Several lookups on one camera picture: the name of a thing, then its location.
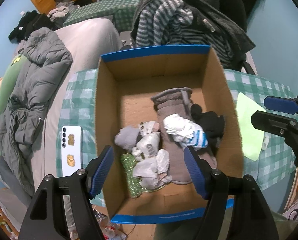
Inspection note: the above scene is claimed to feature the lime green microfiber cloth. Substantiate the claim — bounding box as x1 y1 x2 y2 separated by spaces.
236 93 265 161

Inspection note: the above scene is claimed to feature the black sock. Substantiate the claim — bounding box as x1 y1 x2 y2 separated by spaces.
191 103 225 153

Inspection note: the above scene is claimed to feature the white patterned sock bundle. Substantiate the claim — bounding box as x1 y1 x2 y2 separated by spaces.
132 121 172 191

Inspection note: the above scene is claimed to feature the white smartphone with stickers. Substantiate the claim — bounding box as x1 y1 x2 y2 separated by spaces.
61 126 82 177

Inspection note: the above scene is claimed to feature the white blue striped sock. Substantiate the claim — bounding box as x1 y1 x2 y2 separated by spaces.
163 114 209 151

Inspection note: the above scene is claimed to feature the green glitter sock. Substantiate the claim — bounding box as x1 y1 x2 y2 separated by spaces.
120 153 144 199

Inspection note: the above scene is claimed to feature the grey brown long sock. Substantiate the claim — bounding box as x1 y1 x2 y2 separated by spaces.
151 87 217 185

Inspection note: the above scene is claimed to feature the light grey sock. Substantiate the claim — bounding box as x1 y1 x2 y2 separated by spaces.
114 126 142 152

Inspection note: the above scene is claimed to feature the black office chair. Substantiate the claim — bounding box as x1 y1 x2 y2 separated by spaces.
220 0 256 75

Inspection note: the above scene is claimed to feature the green plush pillow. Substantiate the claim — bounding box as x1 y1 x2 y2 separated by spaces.
0 54 26 115

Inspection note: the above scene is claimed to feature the dark grey fleece robe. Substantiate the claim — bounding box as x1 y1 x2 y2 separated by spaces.
131 0 255 67

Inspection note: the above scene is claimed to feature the grey striped garment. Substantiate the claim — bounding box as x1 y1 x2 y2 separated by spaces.
132 0 233 67

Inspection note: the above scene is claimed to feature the blue cardboard box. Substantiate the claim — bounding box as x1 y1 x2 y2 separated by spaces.
94 44 244 225

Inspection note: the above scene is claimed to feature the grey puffer jacket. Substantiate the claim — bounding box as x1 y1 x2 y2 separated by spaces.
0 27 73 197

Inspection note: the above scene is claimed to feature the pale pink bed sheet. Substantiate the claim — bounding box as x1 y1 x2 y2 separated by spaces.
0 17 124 205

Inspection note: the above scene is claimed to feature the black clothes pile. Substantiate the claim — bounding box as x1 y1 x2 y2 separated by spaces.
8 10 57 43

